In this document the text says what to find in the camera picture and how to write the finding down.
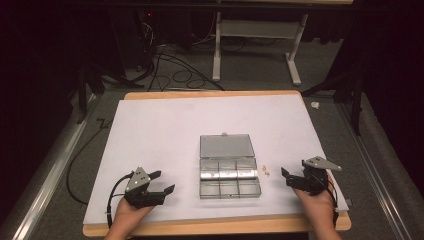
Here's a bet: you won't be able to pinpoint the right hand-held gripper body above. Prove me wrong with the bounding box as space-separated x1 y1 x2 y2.
301 155 343 197

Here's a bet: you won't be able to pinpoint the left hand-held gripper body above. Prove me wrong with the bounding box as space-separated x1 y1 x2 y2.
124 166 166 210

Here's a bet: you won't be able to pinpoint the person's right hand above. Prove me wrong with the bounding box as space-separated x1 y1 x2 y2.
292 172 340 231

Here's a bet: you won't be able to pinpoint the person's left hand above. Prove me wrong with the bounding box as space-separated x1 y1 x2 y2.
111 196 156 233

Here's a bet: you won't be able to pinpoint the white table mat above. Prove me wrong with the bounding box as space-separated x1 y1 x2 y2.
82 94 350 226

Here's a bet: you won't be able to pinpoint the clear plastic compartment box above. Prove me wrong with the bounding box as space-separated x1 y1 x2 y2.
198 132 263 200

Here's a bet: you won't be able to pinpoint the black stand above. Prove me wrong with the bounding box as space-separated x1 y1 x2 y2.
301 71 365 137
68 61 146 125

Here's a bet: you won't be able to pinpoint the dark computer tower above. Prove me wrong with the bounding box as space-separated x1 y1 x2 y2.
109 9 161 73

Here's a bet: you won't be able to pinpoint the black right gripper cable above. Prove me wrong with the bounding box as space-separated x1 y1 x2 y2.
323 179 341 228

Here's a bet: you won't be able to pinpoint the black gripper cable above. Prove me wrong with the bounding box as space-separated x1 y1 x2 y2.
323 179 341 228
105 172 135 230

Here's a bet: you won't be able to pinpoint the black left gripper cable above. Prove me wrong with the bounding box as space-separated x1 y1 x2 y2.
105 172 135 230

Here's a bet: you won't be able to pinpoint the aluminium rail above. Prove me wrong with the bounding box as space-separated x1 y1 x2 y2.
336 101 414 240
8 96 101 240

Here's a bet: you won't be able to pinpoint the long black floor cable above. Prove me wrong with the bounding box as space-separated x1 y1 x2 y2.
65 117 114 206

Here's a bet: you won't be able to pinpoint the tangled black floor cables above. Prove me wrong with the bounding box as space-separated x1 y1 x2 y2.
134 43 226 93

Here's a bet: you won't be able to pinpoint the white metal desk frame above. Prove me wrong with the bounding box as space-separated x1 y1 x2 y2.
211 11 310 87

